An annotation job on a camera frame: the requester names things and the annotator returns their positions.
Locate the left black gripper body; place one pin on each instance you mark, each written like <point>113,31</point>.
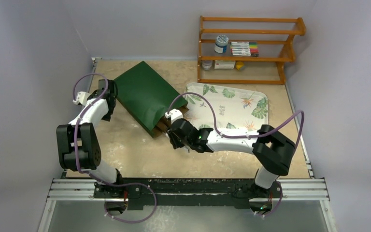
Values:
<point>107,116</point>

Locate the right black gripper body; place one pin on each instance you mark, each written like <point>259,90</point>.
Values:
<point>175,136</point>

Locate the green paper bag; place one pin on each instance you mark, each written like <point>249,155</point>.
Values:
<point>146,95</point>

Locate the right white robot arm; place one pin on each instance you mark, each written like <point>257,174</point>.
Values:
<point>271,148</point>

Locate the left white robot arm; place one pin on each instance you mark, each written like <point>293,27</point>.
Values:
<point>77,143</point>

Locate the leaf pattern tray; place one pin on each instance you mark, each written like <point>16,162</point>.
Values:
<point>234,108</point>

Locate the small clear jar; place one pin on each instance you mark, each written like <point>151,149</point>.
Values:
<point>206,64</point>

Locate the small white box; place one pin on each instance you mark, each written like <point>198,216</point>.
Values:
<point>224,64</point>

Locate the yellow small object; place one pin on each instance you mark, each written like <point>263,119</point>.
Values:
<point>239,65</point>

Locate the orange wooden shelf rack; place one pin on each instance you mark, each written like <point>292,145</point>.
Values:
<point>207,36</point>

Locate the white jar blue lid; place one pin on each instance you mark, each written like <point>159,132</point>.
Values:
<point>221,43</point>

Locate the coloured marker pen set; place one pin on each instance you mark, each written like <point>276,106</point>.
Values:
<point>249,49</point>

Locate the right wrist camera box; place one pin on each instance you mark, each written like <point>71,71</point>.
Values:
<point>173,115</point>

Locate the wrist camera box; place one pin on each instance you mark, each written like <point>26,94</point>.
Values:
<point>81,98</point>
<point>173,115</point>

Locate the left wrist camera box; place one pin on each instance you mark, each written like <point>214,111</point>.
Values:
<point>81,98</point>

